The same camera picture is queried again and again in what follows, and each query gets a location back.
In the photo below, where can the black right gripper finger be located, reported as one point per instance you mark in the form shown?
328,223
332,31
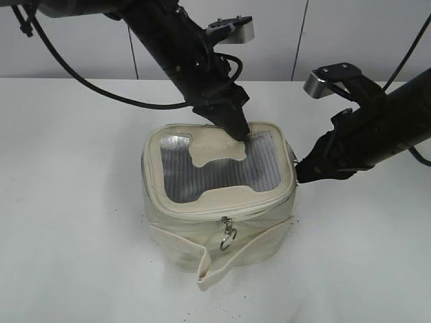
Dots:
315,166

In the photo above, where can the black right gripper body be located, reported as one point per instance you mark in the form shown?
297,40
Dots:
362,138

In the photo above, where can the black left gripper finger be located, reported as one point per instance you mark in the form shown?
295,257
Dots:
226,116

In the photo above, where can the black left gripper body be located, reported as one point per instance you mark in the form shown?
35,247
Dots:
186,55

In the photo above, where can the cream zippered bag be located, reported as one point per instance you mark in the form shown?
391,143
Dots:
214,203

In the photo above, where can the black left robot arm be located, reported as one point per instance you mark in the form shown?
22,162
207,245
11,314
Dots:
135,14

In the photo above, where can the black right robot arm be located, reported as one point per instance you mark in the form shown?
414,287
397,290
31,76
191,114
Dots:
414,110

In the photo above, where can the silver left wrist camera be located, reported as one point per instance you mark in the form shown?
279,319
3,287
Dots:
237,30

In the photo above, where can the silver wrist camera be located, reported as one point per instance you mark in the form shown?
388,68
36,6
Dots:
330,79
237,30

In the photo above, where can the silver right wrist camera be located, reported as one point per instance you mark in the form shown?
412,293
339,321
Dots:
330,79

